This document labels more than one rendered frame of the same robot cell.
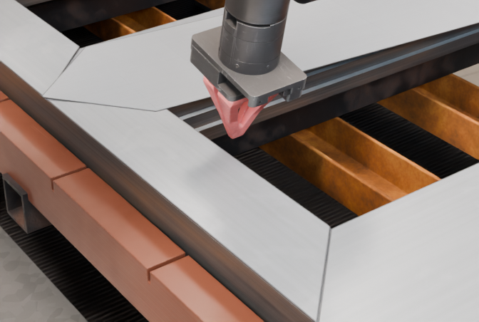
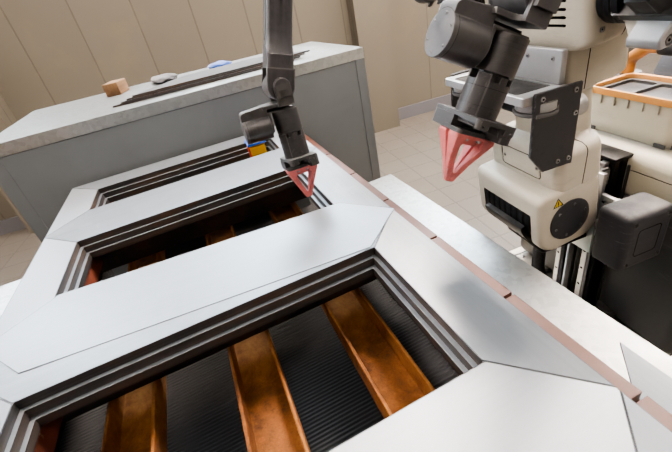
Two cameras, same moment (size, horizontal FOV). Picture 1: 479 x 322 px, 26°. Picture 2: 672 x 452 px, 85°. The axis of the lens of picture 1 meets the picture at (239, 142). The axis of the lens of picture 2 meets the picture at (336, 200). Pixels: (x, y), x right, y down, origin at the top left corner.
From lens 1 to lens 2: 1.62 m
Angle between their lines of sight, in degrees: 117
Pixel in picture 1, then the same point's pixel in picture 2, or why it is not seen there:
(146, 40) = (331, 253)
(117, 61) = (352, 233)
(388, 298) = not seen: hidden behind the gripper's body
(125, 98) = (351, 208)
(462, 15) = (129, 279)
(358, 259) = not seen: hidden behind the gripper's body
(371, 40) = (203, 254)
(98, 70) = (364, 226)
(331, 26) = (213, 267)
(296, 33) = (238, 260)
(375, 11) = (172, 285)
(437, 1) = (124, 296)
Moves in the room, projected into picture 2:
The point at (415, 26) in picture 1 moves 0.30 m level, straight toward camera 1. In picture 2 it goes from (167, 268) to (254, 190)
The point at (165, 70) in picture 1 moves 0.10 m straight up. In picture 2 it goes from (327, 227) to (316, 183)
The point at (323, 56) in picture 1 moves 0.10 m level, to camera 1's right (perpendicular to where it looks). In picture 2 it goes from (239, 240) to (197, 241)
